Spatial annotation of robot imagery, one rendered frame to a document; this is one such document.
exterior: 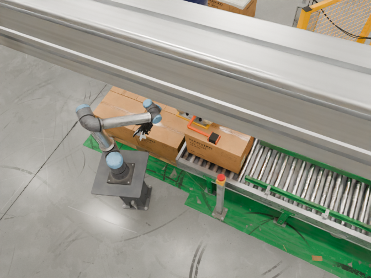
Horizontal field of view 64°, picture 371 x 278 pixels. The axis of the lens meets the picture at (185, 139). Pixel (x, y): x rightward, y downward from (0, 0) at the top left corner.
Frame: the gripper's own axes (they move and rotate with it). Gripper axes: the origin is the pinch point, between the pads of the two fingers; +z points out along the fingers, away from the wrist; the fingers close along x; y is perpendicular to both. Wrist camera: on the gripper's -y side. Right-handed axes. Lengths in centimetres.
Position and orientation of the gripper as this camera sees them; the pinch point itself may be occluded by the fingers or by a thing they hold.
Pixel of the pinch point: (135, 138)
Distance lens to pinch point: 275.2
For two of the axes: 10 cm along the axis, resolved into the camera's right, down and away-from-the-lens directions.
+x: -5.7, -2.1, 8.0
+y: 6.5, 4.8, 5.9
